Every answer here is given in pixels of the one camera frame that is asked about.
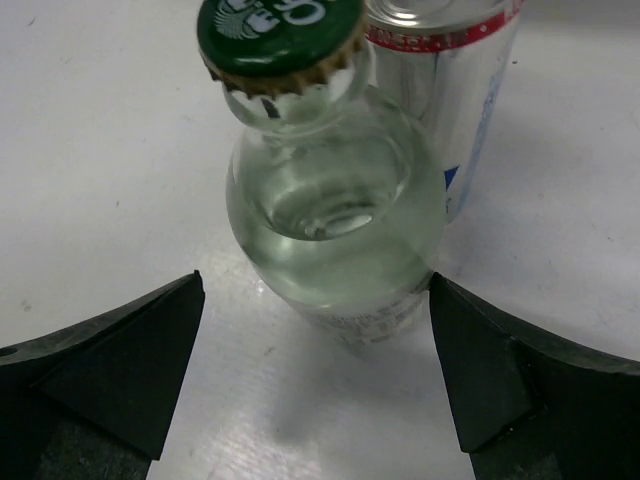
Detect rear red silver can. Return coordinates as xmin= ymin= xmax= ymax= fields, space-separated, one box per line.
xmin=366 ymin=0 xmax=522 ymax=220

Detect clear glass bottle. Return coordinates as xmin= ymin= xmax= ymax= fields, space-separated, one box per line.
xmin=196 ymin=1 xmax=446 ymax=344

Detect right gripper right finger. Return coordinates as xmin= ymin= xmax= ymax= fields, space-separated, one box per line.
xmin=429 ymin=274 xmax=639 ymax=479

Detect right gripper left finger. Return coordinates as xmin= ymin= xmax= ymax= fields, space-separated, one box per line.
xmin=1 ymin=271 xmax=205 ymax=479

